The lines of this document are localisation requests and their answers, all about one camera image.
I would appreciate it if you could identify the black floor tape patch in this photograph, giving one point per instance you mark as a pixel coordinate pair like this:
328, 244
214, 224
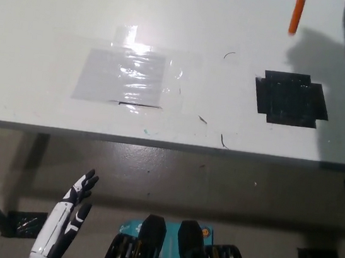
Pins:
29, 223

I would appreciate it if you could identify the grey desk leg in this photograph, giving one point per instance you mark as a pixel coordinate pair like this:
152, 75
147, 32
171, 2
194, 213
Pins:
26, 173

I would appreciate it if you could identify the orange microfibre extendable duster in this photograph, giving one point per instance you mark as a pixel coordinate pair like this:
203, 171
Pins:
296, 15

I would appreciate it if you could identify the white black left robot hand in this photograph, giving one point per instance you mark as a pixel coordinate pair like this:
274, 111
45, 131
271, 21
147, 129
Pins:
58, 225

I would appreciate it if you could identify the clear taped plastic sheet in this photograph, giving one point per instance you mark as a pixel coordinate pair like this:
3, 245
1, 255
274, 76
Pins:
119, 77

